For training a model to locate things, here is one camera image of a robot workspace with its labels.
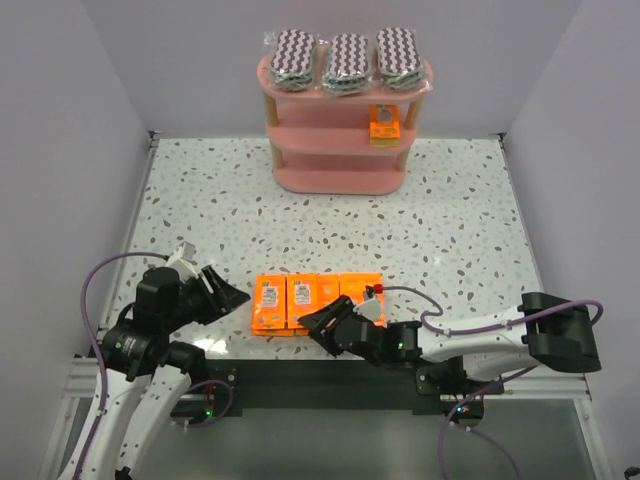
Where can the pink three-tier shelf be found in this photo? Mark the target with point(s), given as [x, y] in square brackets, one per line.
[320, 143]

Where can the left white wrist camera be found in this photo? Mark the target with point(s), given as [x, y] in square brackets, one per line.
[181, 260]

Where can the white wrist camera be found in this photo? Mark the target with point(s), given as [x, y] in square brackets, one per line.
[371, 308]
[181, 260]

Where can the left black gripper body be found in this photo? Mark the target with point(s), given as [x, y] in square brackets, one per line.
[208, 289]

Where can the orange sponge box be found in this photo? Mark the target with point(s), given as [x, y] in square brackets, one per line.
[302, 298]
[269, 315]
[384, 125]

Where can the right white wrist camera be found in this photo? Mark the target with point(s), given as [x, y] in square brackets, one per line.
[371, 308]

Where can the orange flat pack middle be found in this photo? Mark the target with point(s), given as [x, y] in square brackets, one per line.
[328, 291]

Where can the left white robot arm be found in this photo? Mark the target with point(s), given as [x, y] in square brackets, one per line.
[143, 373]

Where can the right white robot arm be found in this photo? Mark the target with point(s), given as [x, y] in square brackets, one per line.
[541, 330]

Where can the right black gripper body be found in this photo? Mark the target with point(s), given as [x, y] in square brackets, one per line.
[338, 325]

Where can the orange flat pack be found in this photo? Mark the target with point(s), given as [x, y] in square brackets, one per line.
[355, 284]
[328, 291]

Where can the orange flat pack right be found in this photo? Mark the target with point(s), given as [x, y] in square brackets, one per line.
[355, 284]

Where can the striped sponge pack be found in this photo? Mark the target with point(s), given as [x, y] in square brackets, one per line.
[291, 59]
[400, 63]
[348, 65]

